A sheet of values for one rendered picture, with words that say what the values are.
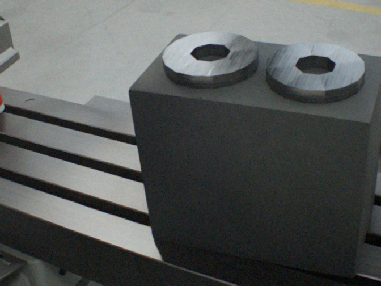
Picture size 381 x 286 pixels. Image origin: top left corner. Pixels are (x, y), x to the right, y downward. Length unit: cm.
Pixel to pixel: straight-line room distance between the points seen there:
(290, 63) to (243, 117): 7
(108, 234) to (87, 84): 220
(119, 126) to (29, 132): 13
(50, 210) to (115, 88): 208
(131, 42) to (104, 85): 42
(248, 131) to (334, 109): 8
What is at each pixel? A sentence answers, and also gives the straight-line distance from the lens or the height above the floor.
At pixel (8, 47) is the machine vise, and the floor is 93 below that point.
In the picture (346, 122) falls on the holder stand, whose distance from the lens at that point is 53.
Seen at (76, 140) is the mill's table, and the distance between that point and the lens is 87.
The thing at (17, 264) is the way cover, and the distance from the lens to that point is 82.
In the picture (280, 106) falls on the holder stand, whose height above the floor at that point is 109.
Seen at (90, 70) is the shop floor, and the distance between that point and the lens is 301.
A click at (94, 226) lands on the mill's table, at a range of 73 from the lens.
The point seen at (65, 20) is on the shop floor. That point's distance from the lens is 360.
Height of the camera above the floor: 138
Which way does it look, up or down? 35 degrees down
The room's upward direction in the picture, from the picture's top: 6 degrees counter-clockwise
